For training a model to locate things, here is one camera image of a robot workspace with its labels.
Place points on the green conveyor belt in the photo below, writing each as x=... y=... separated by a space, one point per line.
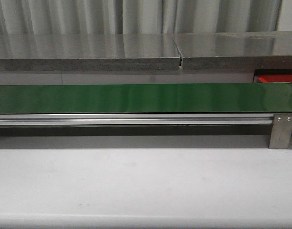
x=147 y=98

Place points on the red plastic tray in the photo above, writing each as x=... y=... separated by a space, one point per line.
x=276 y=78

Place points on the grey stone counter slab right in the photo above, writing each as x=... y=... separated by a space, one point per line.
x=235 y=51

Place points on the grey stone counter slab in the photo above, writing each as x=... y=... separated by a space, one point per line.
x=235 y=51
x=91 y=52

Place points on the grey stone counter slab left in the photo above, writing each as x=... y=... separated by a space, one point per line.
x=91 y=52

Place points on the white pleated curtain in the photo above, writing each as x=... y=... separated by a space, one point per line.
x=137 y=16

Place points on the aluminium conveyor frame rail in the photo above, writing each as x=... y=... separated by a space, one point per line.
x=137 y=119

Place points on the steel conveyor support bracket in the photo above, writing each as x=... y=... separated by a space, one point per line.
x=281 y=131

